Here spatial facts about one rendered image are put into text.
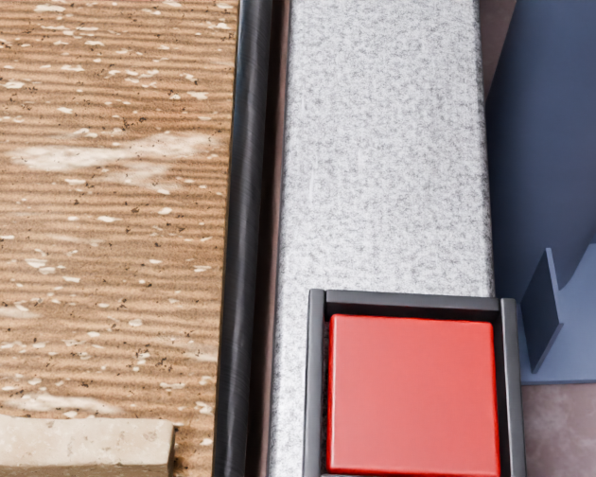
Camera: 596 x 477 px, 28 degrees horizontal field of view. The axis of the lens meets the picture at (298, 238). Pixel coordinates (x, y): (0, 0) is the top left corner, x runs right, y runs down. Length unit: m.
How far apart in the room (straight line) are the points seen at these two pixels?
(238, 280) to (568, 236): 0.94
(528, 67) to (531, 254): 0.30
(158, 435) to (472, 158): 0.19
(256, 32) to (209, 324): 0.15
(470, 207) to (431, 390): 0.09
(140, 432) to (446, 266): 0.15
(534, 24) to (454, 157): 0.65
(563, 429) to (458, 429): 1.04
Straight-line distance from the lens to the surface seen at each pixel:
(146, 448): 0.38
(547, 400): 1.47
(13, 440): 0.38
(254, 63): 0.51
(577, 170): 1.25
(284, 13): 0.58
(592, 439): 1.46
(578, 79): 1.13
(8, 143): 0.47
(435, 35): 0.53
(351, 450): 0.41
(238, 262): 0.46
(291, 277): 0.45
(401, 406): 0.42
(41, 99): 0.48
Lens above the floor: 1.32
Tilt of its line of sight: 60 degrees down
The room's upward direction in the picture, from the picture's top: 5 degrees clockwise
